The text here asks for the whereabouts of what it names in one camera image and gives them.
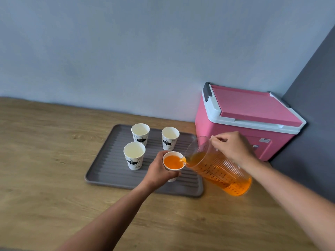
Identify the person's right hand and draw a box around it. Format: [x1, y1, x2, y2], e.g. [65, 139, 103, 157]
[210, 131, 259, 171]

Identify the person's left hand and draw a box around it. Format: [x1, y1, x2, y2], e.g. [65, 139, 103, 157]
[139, 150, 182, 194]

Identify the white paper cup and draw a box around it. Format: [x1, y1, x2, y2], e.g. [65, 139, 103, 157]
[123, 142, 146, 171]
[161, 127, 180, 151]
[162, 151, 186, 183]
[131, 123, 150, 147]

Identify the clear pitcher orange drink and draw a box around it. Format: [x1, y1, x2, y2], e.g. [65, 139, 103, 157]
[179, 136, 253, 197]

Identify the person's right forearm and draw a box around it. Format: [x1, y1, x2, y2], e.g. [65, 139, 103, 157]
[243, 159, 335, 251]

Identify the person's left forearm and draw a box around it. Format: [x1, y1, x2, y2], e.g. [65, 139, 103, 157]
[56, 181, 151, 251]

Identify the grey ribbed tray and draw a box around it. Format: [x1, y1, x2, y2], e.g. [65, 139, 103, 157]
[84, 124, 204, 198]

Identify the pink cooler box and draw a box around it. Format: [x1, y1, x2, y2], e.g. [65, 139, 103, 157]
[195, 82, 307, 162]

